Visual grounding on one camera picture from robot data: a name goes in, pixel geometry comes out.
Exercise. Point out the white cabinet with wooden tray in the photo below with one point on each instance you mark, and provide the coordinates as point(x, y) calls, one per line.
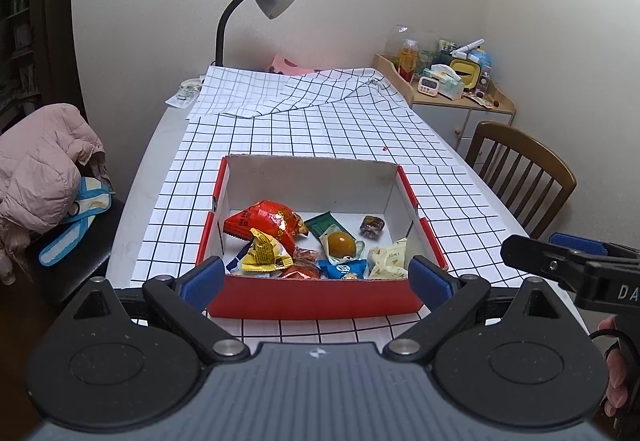
point(440, 121)

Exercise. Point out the yellow storage box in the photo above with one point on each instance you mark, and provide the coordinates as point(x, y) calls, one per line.
point(466, 73)

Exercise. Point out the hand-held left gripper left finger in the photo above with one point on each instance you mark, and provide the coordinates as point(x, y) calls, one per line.
point(202, 280)

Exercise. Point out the cream white snack packet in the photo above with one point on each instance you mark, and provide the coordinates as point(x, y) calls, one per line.
point(387, 261)

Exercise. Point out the white blue snack packet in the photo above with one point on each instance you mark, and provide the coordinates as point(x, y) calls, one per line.
point(234, 264)

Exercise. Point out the pink tissue box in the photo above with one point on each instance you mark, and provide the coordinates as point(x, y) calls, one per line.
point(282, 64)

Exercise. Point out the clear glass jar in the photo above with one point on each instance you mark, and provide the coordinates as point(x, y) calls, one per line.
point(397, 33)

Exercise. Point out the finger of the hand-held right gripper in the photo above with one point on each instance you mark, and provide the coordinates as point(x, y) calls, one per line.
point(540, 258)
point(582, 245)

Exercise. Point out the blue biscuit packet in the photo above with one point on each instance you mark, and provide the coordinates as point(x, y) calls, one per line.
point(342, 267)

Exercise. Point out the red cardboard box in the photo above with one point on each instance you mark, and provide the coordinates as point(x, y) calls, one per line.
point(310, 298)

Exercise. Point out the white checked tablecloth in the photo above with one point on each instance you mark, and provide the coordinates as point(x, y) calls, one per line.
point(310, 131)

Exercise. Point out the red yellow snack packet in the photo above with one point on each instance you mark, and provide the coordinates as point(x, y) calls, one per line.
point(260, 218)

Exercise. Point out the white tube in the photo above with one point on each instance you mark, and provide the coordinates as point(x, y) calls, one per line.
point(469, 46)

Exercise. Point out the orange drink bottle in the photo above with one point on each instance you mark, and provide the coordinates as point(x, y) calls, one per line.
point(407, 61)

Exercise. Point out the green snack packet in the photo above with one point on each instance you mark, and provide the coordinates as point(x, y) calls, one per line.
point(321, 223)

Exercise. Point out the white paper packet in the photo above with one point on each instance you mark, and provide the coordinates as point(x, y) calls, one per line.
point(182, 96)

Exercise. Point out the pink padded jacket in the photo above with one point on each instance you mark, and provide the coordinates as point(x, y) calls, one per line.
point(40, 171)

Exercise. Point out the pale green tissue pack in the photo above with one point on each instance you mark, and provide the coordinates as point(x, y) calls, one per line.
point(447, 83)

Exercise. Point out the dark red foil snack packet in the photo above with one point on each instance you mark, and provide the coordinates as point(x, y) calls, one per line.
point(300, 273)

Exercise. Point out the brown wooden chair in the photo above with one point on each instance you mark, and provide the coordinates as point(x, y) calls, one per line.
point(520, 136)

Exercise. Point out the white kitchen timer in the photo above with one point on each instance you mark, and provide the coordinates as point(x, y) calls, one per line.
point(428, 86)

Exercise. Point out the dark wooden bookshelf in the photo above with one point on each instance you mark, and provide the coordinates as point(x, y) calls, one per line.
point(25, 21)

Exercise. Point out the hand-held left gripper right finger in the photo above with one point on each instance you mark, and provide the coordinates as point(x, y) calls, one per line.
point(430, 282)

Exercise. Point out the person's right hand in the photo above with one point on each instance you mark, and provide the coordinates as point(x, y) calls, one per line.
point(625, 386)

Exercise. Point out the dark brown date packet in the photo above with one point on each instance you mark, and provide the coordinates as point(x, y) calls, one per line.
point(371, 226)

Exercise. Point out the packed brown egg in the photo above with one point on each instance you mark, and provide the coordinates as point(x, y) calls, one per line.
point(340, 244)

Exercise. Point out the small yellow snack packet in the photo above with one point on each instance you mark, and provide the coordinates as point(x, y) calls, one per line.
point(262, 253)

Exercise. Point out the black chair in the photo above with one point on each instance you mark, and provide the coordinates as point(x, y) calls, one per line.
point(85, 273)

